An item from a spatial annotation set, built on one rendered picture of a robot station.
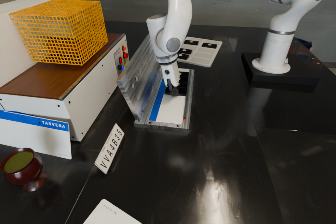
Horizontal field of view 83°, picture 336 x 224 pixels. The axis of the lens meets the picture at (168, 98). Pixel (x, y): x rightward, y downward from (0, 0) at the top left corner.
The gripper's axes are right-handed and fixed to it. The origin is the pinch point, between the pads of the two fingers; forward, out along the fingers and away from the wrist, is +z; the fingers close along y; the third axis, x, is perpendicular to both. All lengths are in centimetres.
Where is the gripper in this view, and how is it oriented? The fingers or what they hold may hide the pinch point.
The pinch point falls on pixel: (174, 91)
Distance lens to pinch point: 82.5
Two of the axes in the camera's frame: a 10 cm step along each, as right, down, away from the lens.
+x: -9.7, 0.7, 2.5
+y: 1.6, -6.0, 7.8
